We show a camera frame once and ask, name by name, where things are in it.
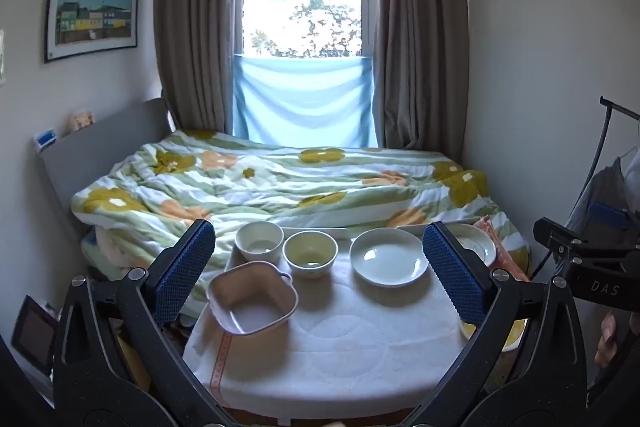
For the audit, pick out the person's right hand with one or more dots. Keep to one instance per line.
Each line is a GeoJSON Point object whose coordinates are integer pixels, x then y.
{"type": "Point", "coordinates": [607, 342]}

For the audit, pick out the black clothes rack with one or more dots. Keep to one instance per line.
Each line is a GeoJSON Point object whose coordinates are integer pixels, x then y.
{"type": "Point", "coordinates": [602, 132]}

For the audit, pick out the framed picture of houses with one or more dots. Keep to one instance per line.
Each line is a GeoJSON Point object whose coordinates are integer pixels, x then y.
{"type": "Point", "coordinates": [92, 12]}

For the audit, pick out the cream bowl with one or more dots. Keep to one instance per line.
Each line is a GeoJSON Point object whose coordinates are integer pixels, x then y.
{"type": "Point", "coordinates": [310, 254]}

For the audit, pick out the wall switch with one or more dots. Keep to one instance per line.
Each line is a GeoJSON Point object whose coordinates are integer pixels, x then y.
{"type": "Point", "coordinates": [2, 57]}

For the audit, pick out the small plush toy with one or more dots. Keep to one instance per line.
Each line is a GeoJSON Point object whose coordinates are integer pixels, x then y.
{"type": "Point", "coordinates": [81, 120]}

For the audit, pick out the blue and white box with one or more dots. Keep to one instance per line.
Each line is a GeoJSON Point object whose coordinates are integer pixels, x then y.
{"type": "Point", "coordinates": [46, 140]}

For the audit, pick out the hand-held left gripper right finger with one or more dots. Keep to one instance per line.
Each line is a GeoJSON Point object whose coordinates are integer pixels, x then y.
{"type": "Point", "coordinates": [452, 277]}

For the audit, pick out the white plate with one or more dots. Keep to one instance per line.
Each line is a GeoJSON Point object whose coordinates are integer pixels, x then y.
{"type": "Point", "coordinates": [387, 259]}

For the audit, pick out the white bowl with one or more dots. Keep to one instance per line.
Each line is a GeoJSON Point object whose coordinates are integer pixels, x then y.
{"type": "Point", "coordinates": [259, 244]}

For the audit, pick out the pink square dish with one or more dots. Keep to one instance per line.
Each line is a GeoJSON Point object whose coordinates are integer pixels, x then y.
{"type": "Point", "coordinates": [250, 307]}

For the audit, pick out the grey bed headboard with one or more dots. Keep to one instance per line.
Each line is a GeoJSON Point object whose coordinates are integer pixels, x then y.
{"type": "Point", "coordinates": [110, 142]}

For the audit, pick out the white tablecloth with orange stripe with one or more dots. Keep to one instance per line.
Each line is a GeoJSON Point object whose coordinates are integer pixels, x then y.
{"type": "Point", "coordinates": [340, 342]}

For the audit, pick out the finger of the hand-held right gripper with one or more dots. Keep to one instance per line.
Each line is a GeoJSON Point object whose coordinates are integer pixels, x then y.
{"type": "Point", "coordinates": [555, 232]}
{"type": "Point", "coordinates": [607, 214]}

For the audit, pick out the floral blanket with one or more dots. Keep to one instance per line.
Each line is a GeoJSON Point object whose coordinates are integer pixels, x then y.
{"type": "Point", "coordinates": [280, 177]}

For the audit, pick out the brown curtain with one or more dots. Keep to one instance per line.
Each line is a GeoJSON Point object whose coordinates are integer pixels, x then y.
{"type": "Point", "coordinates": [425, 47]}
{"type": "Point", "coordinates": [195, 22]}

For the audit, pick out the light blue cloth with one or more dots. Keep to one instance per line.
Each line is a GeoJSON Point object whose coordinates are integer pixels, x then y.
{"type": "Point", "coordinates": [305, 102]}

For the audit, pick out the grey hanging garment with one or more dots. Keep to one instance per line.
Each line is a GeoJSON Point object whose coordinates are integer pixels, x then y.
{"type": "Point", "coordinates": [600, 187]}

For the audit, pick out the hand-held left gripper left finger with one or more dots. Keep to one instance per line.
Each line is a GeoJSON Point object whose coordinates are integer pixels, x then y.
{"type": "Point", "coordinates": [182, 272]}

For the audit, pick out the yellow plate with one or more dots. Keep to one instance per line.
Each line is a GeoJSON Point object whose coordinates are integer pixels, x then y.
{"type": "Point", "coordinates": [515, 337]}

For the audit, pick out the peach towel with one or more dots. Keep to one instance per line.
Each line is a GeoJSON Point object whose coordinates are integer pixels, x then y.
{"type": "Point", "coordinates": [505, 252]}

